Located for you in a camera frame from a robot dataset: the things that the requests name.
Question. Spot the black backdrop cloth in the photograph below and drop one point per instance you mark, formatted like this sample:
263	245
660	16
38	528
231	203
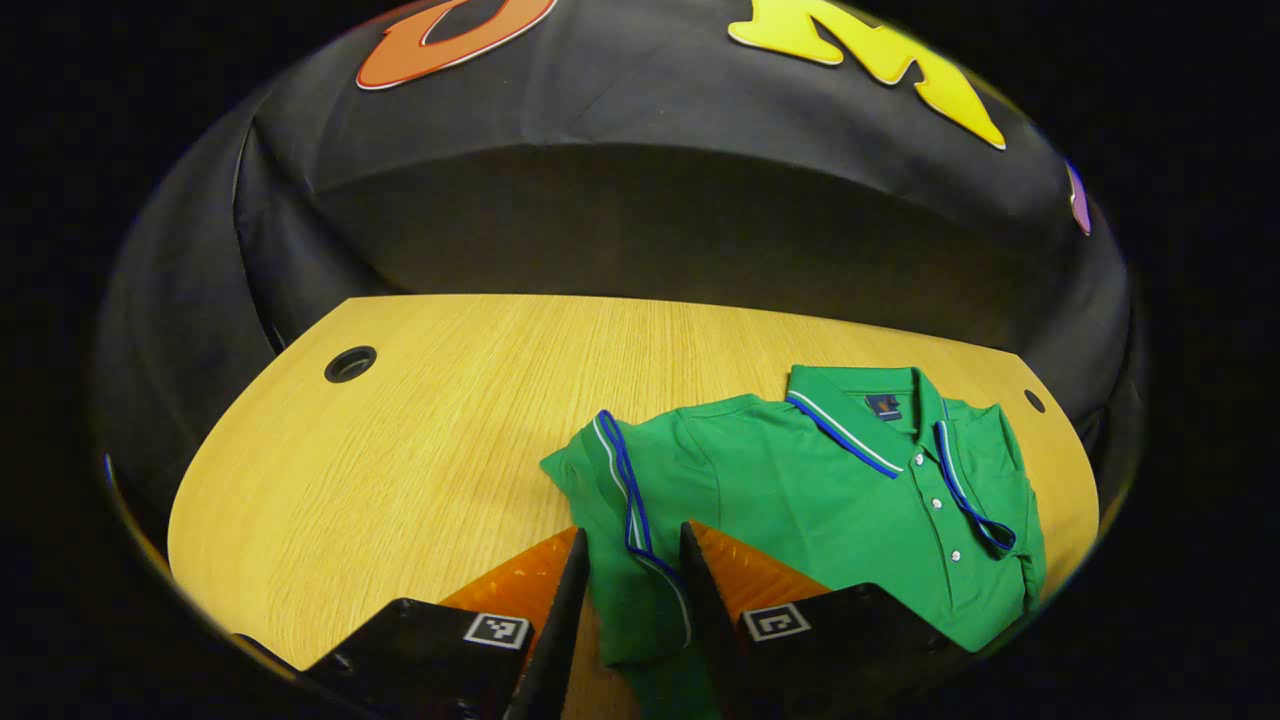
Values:
650	200

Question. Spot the green T-shirt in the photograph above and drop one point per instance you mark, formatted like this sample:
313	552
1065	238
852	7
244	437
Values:
800	480

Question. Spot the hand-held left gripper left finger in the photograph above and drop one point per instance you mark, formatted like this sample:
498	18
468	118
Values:
560	620

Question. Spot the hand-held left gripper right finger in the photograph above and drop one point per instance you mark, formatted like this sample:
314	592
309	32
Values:
710	620

